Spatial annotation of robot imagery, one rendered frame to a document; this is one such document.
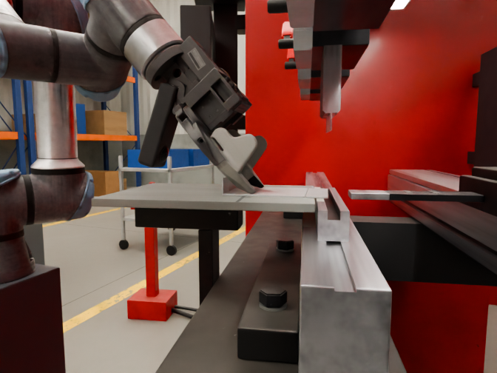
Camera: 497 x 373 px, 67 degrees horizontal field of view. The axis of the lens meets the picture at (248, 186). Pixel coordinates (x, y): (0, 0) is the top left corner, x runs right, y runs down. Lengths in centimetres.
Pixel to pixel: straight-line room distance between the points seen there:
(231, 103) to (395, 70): 98
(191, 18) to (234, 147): 117
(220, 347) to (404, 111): 114
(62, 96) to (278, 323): 75
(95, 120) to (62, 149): 756
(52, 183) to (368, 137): 98
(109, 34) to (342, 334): 46
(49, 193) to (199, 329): 62
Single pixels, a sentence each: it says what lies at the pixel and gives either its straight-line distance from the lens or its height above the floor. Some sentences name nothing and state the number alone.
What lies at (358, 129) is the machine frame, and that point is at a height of 112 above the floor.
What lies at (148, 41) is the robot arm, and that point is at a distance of 52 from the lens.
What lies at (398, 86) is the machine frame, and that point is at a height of 126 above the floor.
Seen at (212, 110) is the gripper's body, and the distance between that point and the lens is 49.
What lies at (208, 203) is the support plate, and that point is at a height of 100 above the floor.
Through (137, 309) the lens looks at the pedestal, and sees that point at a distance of 249.
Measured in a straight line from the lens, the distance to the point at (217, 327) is 42.
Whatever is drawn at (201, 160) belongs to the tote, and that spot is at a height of 89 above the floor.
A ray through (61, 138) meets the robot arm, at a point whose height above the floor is 108.
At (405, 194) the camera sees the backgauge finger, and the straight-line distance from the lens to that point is 48.
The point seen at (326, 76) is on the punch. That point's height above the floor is 114.
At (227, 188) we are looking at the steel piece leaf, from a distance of 49.
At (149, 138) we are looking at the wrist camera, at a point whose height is 107.
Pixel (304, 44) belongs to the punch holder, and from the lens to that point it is 47.
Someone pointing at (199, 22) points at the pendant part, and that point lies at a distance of 160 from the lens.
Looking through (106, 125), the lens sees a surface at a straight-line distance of 838.
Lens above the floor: 106
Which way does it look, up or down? 6 degrees down
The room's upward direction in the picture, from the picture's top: straight up
